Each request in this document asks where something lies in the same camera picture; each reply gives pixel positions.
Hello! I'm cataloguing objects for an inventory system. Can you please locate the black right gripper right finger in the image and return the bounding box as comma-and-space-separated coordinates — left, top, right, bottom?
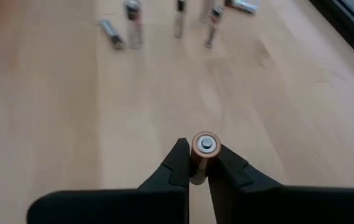
207, 143, 354, 224

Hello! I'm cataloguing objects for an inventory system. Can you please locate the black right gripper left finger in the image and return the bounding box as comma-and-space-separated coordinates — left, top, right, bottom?
26, 138, 191, 224

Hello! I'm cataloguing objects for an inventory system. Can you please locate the silver black battery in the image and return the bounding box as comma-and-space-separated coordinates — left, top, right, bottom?
173, 0, 187, 39
198, 0, 217, 23
123, 0, 145, 50
97, 18, 127, 50
203, 4, 225, 49
225, 0, 258, 15

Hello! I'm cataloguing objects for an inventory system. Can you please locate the copper black battery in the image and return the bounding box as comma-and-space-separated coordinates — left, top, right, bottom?
190, 131, 222, 186

